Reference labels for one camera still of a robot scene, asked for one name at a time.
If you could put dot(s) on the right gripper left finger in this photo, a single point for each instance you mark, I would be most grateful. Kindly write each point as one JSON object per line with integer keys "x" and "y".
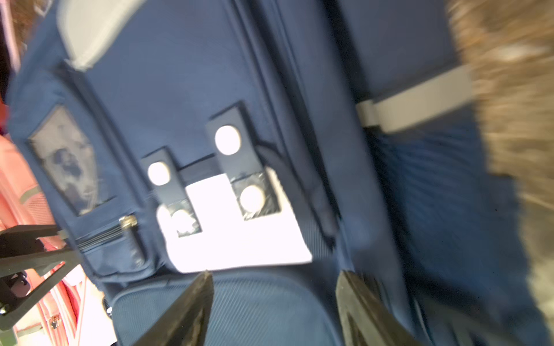
{"x": 186, "y": 321}

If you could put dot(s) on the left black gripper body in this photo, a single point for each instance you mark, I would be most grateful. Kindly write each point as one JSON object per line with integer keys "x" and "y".
{"x": 21, "y": 250}

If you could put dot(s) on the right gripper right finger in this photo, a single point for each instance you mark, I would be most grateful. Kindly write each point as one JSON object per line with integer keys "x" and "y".
{"x": 363, "y": 317}

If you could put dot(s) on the navy blue backpack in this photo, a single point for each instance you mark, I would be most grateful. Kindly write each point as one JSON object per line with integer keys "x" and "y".
{"x": 274, "y": 144}

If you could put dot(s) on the pink backpack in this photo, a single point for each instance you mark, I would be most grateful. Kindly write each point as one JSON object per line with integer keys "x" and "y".
{"x": 46, "y": 298}

